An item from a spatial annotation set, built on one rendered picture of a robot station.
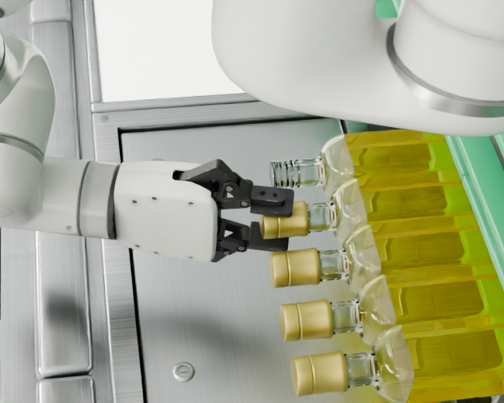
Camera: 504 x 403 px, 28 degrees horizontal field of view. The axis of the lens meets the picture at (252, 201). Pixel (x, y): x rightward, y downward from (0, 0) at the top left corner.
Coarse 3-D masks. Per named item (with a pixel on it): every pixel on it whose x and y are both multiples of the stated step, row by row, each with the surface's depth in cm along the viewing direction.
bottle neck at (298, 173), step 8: (280, 160) 101; (288, 160) 102; (296, 160) 101; (304, 160) 101; (312, 160) 101; (272, 168) 102; (280, 168) 100; (288, 168) 100; (296, 168) 101; (304, 168) 101; (312, 168) 101; (320, 168) 101; (272, 176) 103; (280, 176) 100; (288, 176) 100; (296, 176) 101; (304, 176) 101; (312, 176) 101; (320, 176) 101; (272, 184) 102; (280, 184) 101; (288, 184) 101; (296, 184) 101; (304, 184) 101; (312, 184) 101; (320, 184) 102
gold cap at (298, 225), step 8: (296, 208) 97; (304, 208) 97; (264, 216) 96; (272, 216) 96; (296, 216) 97; (304, 216) 97; (264, 224) 96; (272, 224) 96; (280, 224) 96; (288, 224) 96; (296, 224) 97; (304, 224) 97; (264, 232) 97; (272, 232) 97; (280, 232) 97; (288, 232) 97; (296, 232) 97; (304, 232) 97
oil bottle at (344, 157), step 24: (336, 144) 101; (360, 144) 101; (384, 144) 101; (408, 144) 102; (432, 144) 102; (336, 168) 99; (360, 168) 99; (384, 168) 99; (408, 168) 100; (432, 168) 100; (456, 168) 101
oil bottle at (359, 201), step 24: (336, 192) 98; (360, 192) 97; (384, 192) 97; (408, 192) 98; (432, 192) 98; (456, 192) 98; (336, 216) 97; (360, 216) 96; (384, 216) 96; (408, 216) 96; (432, 216) 97
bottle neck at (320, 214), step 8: (312, 208) 97; (320, 208) 98; (328, 208) 98; (312, 216) 97; (320, 216) 97; (328, 216) 97; (312, 224) 97; (320, 224) 97; (328, 224) 97; (312, 232) 98
